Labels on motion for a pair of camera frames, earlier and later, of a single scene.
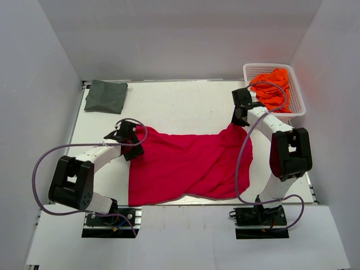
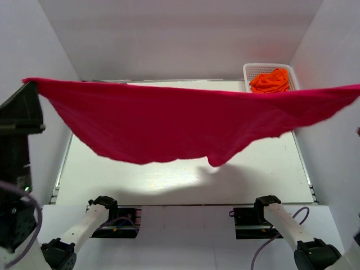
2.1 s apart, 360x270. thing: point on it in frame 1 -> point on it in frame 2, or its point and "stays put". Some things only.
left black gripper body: x=134 y=152 -> x=14 y=147
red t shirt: x=173 y=166 -> x=142 y=124
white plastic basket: x=295 y=99 stays put
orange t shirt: x=272 y=89 stays put
